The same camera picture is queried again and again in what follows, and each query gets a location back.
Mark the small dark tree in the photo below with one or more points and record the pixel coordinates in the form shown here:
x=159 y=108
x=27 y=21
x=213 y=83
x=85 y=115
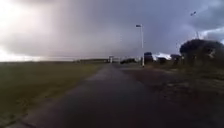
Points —
x=148 y=56

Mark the white structure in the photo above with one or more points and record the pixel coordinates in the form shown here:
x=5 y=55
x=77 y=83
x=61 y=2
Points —
x=110 y=59

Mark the dark wet asphalt path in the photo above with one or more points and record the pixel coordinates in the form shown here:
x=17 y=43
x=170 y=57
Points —
x=110 y=100

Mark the wide grass field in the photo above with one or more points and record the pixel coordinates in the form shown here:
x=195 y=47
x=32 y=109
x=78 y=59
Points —
x=33 y=83

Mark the grass verge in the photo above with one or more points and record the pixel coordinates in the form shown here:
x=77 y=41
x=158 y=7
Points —
x=206 y=71

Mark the street lamp with pale pole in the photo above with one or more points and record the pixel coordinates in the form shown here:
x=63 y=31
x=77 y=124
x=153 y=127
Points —
x=142 y=46

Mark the dark round tree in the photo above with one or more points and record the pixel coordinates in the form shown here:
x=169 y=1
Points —
x=200 y=50

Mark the dark cobbled ground strip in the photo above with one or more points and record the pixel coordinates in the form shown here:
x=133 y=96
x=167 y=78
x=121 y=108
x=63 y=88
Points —
x=173 y=86

